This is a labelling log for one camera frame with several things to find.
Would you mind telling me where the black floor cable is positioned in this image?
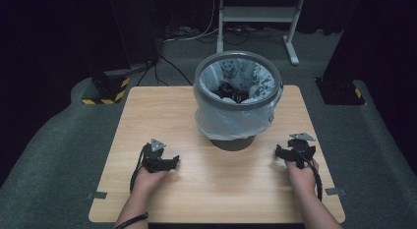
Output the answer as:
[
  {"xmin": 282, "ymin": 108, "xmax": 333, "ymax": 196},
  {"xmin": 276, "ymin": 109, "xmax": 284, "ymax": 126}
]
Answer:
[{"xmin": 135, "ymin": 53, "xmax": 195, "ymax": 87}]

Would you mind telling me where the white floor cable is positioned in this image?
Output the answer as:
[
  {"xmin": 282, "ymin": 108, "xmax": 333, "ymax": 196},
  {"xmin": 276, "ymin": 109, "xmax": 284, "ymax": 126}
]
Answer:
[{"xmin": 162, "ymin": 0, "xmax": 220, "ymax": 44}]

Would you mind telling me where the black cable bundle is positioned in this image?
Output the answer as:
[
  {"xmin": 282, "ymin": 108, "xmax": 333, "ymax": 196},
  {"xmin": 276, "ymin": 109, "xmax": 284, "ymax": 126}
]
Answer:
[{"xmin": 224, "ymin": 25, "xmax": 287, "ymax": 46}]

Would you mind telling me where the black yellow striped base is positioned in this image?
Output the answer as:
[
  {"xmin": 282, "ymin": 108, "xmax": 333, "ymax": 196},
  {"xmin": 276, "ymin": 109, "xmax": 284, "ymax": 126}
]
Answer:
[
  {"xmin": 81, "ymin": 71, "xmax": 131, "ymax": 106},
  {"xmin": 315, "ymin": 77, "xmax": 366, "ymax": 106}
]

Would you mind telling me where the dark crumpled waste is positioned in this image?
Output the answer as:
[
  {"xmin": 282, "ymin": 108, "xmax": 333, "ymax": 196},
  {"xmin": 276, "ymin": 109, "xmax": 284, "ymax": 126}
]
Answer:
[{"xmin": 211, "ymin": 82, "xmax": 251, "ymax": 104}]

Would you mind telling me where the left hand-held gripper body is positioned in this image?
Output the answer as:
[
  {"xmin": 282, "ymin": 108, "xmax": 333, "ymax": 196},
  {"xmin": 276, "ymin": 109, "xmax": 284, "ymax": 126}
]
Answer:
[{"xmin": 141, "ymin": 138, "xmax": 167, "ymax": 174}]

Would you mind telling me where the grey tape strip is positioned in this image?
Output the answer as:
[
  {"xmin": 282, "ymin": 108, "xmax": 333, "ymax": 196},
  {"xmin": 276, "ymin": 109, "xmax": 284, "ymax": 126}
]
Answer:
[
  {"xmin": 86, "ymin": 191, "xmax": 108, "ymax": 200},
  {"xmin": 325, "ymin": 187, "xmax": 347, "ymax": 197}
]

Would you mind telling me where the grey trash bin with liner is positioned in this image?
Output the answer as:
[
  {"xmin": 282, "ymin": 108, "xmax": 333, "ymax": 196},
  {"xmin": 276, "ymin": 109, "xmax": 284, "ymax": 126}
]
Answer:
[{"xmin": 193, "ymin": 57, "xmax": 285, "ymax": 142}]

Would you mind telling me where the person's left hand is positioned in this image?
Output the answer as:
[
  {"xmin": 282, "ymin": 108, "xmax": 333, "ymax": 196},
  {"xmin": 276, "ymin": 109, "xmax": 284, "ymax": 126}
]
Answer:
[{"xmin": 132, "ymin": 165, "xmax": 170, "ymax": 198}]

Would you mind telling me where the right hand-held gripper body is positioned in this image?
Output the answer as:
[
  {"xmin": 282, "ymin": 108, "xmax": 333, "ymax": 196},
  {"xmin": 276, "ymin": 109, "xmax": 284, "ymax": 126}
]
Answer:
[{"xmin": 287, "ymin": 133, "xmax": 318, "ymax": 170}]

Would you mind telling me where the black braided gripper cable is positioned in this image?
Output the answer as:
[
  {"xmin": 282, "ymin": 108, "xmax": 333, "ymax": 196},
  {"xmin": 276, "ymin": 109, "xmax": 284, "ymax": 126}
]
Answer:
[
  {"xmin": 129, "ymin": 143, "xmax": 148, "ymax": 195},
  {"xmin": 293, "ymin": 145, "xmax": 325, "ymax": 202}
]

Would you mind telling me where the person's right hand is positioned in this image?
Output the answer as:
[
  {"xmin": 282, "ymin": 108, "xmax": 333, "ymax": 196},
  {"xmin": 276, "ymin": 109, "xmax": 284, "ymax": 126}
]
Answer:
[{"xmin": 283, "ymin": 157, "xmax": 320, "ymax": 197}]

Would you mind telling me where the black wristband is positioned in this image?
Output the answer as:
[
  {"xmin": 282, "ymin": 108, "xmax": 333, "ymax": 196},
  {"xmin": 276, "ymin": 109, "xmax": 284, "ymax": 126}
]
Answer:
[{"xmin": 113, "ymin": 211, "xmax": 149, "ymax": 229}]

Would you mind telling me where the white metal stand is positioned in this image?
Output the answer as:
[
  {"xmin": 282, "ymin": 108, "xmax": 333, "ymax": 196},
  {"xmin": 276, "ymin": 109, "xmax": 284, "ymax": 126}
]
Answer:
[{"xmin": 214, "ymin": 0, "xmax": 308, "ymax": 67}]

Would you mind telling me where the dark grey trash bin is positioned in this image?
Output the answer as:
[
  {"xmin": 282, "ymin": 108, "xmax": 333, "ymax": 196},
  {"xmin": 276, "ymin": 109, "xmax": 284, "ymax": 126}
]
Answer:
[{"xmin": 208, "ymin": 134, "xmax": 258, "ymax": 152}]

